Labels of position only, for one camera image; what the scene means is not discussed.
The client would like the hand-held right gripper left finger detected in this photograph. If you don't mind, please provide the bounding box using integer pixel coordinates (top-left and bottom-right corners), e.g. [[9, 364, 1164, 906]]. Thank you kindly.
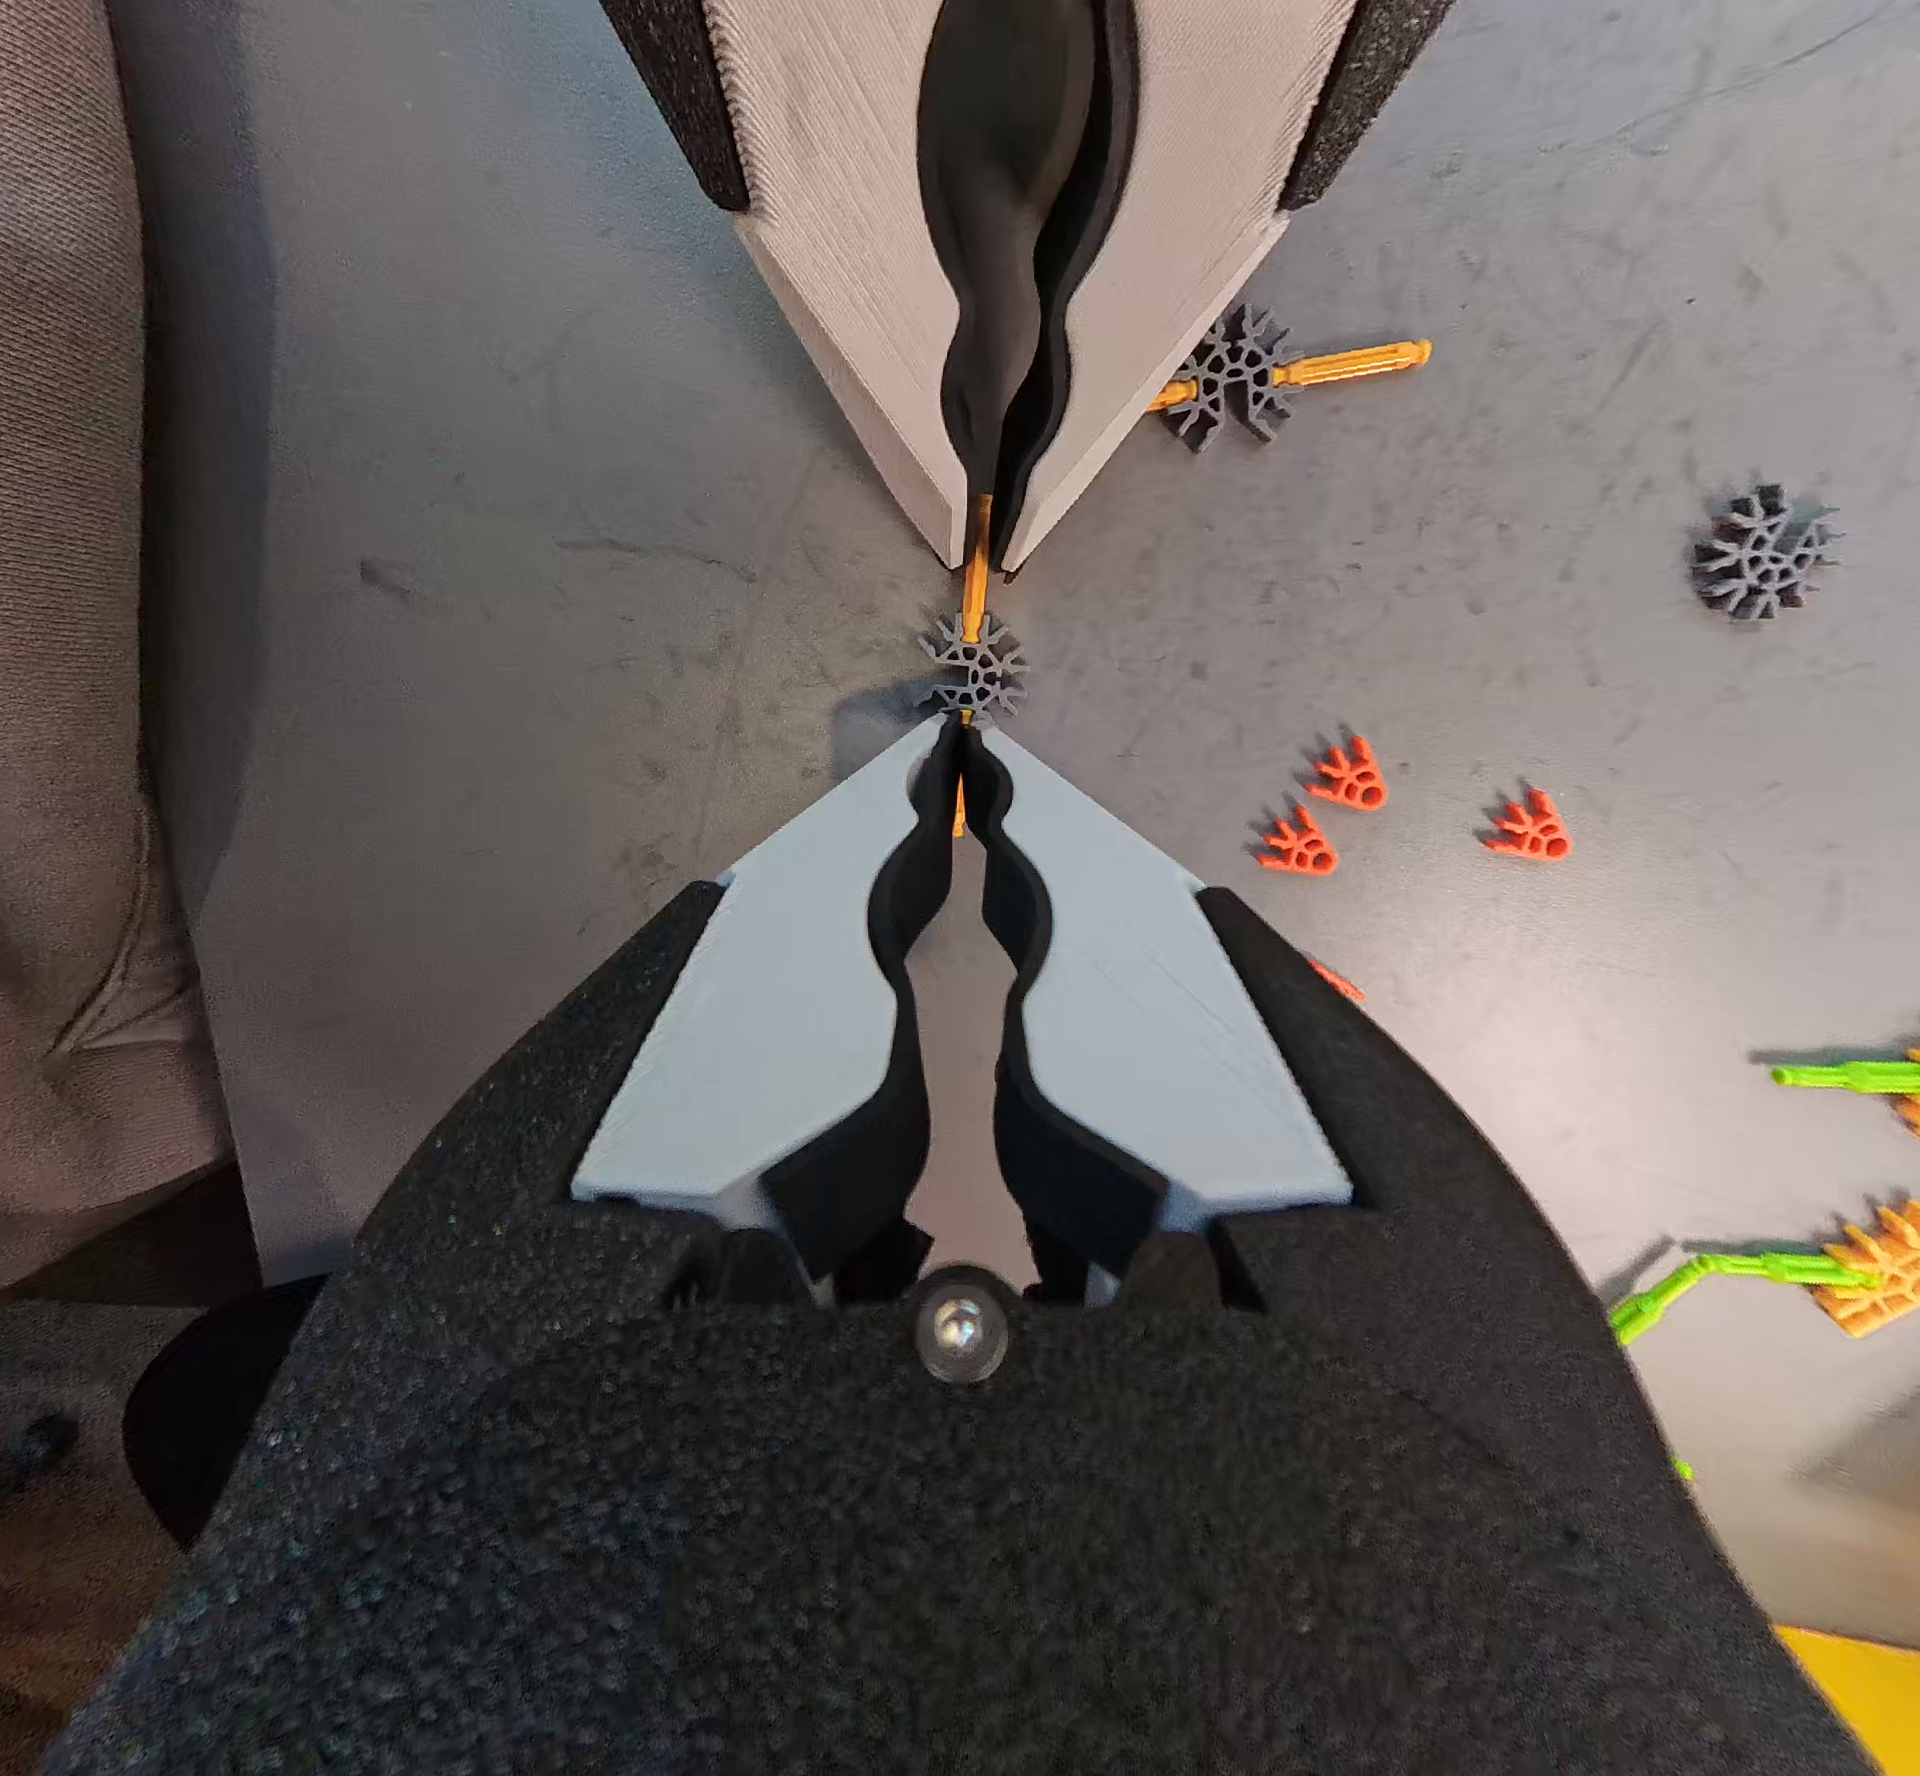
[[570, 717, 962, 1287]]

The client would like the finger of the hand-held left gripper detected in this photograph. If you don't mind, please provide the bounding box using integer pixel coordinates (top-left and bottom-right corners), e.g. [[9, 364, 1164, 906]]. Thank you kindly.
[[988, 0, 1420, 576], [666, 0, 984, 573]]

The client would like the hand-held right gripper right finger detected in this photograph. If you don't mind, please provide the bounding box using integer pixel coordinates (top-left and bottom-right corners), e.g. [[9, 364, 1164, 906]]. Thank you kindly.
[[960, 726, 1354, 1283]]

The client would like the grey snowflake connector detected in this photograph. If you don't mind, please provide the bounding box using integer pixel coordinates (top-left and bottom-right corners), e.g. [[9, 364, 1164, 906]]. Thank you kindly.
[[917, 611, 1031, 725], [1688, 484, 1845, 624], [1167, 302, 1302, 457]]

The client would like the blue yellow green toy model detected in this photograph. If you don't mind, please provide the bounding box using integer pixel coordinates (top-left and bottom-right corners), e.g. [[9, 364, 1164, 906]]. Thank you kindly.
[[1609, 1257, 1711, 1484]]

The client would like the toy model with red rod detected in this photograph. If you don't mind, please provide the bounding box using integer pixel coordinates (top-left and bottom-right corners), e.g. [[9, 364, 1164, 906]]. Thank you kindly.
[[1694, 1046, 1920, 1345]]

